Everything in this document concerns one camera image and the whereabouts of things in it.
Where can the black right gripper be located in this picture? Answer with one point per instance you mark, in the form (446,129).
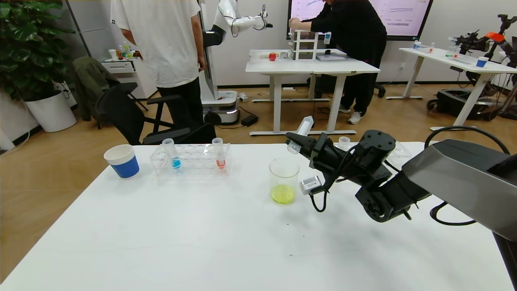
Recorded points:
(320,148)

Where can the yellow pigment test tube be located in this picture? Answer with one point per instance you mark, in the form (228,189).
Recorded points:
(303,125)

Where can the blue pigment test tube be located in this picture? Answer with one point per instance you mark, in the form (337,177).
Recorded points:
(176,163)

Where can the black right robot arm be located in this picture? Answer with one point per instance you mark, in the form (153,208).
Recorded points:
(464,178)

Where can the orange pigment test tube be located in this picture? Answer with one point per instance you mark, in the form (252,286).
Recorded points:
(343,142)

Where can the clear glass beaker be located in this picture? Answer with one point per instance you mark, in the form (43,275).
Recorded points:
(282,196)

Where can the red pigment test tube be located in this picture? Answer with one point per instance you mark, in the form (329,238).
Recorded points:
(220,163)

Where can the clear acrylic test tube rack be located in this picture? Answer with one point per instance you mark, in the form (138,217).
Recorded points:
(402,150)
(198,163)

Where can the small test tube rack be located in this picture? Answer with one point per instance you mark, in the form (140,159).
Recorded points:
(422,47)
(458,55)

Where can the black power adapter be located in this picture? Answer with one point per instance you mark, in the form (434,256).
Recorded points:
(249,120)

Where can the small white box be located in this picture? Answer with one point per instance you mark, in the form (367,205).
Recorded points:
(243,98)

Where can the white standing desk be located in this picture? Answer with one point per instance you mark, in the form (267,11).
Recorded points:
(347,69)
(278,68)

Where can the grey flat tablet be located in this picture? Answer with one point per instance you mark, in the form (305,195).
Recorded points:
(331,57)

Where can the white humanoid robot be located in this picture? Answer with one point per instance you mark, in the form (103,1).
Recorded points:
(220,105)

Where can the white mini drawer unit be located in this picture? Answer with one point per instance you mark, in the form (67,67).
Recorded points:
(301,48)

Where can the black mobile robot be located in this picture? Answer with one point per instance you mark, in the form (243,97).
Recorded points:
(456,103)

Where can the person in white shirt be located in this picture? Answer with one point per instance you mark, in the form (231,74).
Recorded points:
(161,40)

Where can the blue and white paper cup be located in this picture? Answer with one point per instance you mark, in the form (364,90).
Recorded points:
(125,167)

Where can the black office chair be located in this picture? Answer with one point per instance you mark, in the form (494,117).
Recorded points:
(121,115)

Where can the small blue paper cup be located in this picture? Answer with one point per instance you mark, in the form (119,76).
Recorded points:
(481,62)

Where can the small green bottle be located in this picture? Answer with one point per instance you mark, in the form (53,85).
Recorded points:
(127,49)

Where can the small white cup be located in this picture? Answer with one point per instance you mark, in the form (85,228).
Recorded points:
(113,54)

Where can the olive green jacket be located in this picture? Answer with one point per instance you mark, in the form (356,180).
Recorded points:
(91,81)

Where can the white plant pot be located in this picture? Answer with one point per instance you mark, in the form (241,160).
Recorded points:
(52,115)

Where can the green leafy plant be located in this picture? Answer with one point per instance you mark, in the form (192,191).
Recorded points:
(28,48)

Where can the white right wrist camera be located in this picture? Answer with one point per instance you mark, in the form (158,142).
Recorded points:
(310,185)

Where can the large wall display screen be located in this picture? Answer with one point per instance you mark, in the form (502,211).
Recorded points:
(400,16)

